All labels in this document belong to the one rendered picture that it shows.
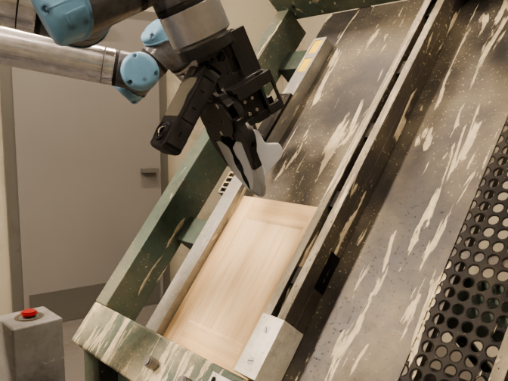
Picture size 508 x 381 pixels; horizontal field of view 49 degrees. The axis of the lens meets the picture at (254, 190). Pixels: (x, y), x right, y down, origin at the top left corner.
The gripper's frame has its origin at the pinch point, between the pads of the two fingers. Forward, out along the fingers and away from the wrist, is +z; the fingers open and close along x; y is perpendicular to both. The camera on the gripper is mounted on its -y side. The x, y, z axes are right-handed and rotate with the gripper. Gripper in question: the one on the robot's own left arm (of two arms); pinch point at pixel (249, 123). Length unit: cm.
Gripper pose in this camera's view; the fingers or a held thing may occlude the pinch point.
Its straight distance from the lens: 148.0
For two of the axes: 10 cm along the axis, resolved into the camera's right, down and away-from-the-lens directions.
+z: 5.7, 5.6, 6.0
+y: -7.9, 1.9, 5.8
